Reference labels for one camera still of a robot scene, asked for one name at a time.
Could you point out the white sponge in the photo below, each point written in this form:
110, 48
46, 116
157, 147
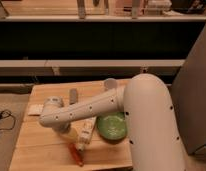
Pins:
35, 110

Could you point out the grey plastic cup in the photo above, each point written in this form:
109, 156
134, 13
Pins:
109, 83

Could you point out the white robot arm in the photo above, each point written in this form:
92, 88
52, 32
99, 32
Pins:
155, 143

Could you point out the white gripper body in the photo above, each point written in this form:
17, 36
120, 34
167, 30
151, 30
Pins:
62, 128

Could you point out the green plate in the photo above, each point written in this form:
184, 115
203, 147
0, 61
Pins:
112, 127

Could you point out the yellow object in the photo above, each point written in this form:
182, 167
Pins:
70, 135

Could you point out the white bottle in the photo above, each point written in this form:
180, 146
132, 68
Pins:
86, 133

